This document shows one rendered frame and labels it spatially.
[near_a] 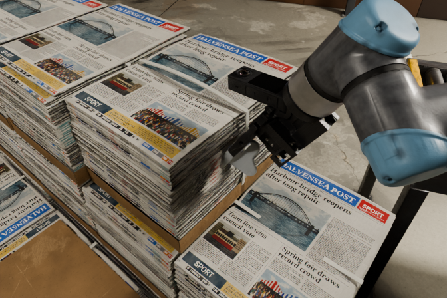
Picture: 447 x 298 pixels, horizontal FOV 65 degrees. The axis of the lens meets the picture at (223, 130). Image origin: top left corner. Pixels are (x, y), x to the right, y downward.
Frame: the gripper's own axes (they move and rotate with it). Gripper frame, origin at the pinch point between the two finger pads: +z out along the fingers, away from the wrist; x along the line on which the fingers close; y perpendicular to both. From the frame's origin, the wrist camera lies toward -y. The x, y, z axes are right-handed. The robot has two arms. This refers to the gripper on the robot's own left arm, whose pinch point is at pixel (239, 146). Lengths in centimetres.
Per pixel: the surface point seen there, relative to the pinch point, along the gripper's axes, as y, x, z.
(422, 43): 33, 297, 98
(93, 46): -38.9, -1.6, 13.4
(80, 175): -19.1, -18.6, 25.3
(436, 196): 83, 120, 68
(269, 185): 10.5, 7.8, 12.8
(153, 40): -31.7, 9.0, 9.2
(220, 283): 15.6, -16.3, 9.5
